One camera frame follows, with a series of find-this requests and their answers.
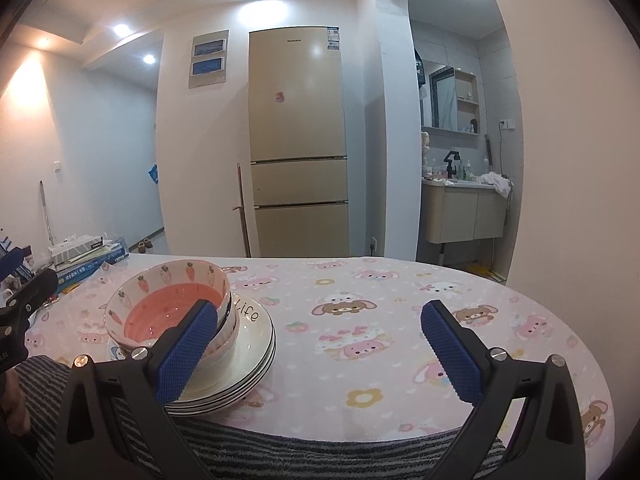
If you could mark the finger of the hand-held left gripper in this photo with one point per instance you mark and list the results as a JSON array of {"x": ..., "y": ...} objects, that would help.
[
  {"x": 35, "y": 292},
  {"x": 12, "y": 262}
]

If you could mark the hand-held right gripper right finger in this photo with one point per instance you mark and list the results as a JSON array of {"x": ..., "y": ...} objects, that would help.
[{"x": 450, "y": 350}]

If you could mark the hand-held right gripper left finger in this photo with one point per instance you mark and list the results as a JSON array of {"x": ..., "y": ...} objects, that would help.
[{"x": 185, "y": 350}]

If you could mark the white black-rimmed bowl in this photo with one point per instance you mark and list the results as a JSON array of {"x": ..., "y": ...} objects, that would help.
[
  {"x": 225, "y": 325},
  {"x": 220, "y": 352}
]

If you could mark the white cat-print plate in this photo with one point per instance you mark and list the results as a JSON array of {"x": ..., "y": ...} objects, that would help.
[
  {"x": 240, "y": 391},
  {"x": 255, "y": 330},
  {"x": 240, "y": 396}
]

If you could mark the carrot-print pink bowl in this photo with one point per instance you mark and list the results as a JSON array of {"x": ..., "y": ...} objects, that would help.
[{"x": 165, "y": 280}]

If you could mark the person's left hand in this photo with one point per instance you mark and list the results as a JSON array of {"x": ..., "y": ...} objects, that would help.
[{"x": 15, "y": 405}]

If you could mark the stack of books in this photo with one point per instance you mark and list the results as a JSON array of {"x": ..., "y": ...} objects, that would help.
[{"x": 95, "y": 265}]

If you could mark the pink cartoon-print tablecloth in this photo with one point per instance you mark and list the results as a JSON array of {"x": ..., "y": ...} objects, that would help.
[{"x": 350, "y": 360}]

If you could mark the beige vanity cabinet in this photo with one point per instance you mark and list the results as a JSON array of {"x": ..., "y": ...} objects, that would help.
[{"x": 460, "y": 215}]

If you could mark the blue plastic bag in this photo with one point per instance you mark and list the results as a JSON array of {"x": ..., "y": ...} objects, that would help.
[{"x": 154, "y": 173}]

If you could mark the white cloth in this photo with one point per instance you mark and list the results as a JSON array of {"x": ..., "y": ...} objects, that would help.
[{"x": 495, "y": 182}]

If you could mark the black faucet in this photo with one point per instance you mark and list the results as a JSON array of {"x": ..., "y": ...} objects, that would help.
[{"x": 452, "y": 162}]

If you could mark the cream plush doll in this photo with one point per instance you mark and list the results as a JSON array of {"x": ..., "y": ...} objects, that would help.
[{"x": 426, "y": 150}]

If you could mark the beige refrigerator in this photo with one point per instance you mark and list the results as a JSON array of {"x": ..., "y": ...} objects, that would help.
[{"x": 300, "y": 135}]

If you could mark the recessed ceiling light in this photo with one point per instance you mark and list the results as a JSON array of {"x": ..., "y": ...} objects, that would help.
[
  {"x": 148, "y": 58},
  {"x": 120, "y": 30}
]

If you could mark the mirror cabinet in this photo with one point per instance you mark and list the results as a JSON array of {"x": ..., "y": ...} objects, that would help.
[{"x": 445, "y": 100}]

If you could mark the pink fridge magnet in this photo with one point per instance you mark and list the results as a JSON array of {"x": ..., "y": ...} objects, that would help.
[{"x": 280, "y": 97}]

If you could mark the grey wall panel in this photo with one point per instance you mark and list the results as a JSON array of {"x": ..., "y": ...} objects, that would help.
[{"x": 207, "y": 60}]

